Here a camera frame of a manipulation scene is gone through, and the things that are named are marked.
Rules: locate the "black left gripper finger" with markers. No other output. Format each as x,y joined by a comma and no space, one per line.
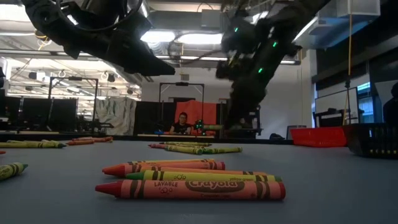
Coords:
140,59

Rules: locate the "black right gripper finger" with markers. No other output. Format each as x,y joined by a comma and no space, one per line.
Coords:
245,105

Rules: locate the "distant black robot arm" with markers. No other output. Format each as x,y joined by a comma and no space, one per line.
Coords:
208,127

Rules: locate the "black cabinet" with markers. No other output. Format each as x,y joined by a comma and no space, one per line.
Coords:
224,124

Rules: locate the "orange backdrop cloth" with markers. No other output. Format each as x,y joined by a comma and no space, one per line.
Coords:
199,112

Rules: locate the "fluorescent ceiling light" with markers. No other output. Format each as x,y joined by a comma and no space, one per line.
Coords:
202,58

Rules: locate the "black partition panel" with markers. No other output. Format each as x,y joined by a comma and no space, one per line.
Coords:
37,113
152,118

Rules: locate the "white patterned cloth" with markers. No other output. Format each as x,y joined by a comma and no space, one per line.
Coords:
115,115

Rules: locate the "person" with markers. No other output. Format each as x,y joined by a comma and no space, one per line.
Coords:
391,109
182,127

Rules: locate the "red plastic basket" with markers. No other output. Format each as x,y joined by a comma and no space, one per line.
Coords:
317,137

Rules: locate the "whiteboard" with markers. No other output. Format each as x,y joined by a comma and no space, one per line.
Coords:
335,102

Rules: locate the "grey table mat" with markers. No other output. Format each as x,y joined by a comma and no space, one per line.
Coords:
326,186

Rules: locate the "black plastic basket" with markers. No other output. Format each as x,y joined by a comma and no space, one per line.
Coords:
373,140

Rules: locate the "black gantry frame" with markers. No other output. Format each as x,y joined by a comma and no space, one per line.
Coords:
182,84

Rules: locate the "black metal frame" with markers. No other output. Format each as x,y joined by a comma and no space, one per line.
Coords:
74,78

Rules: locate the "grey ceiling air duct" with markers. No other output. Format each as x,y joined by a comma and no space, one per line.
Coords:
186,20

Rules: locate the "black aluminium table frame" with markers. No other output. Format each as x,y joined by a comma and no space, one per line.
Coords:
124,137

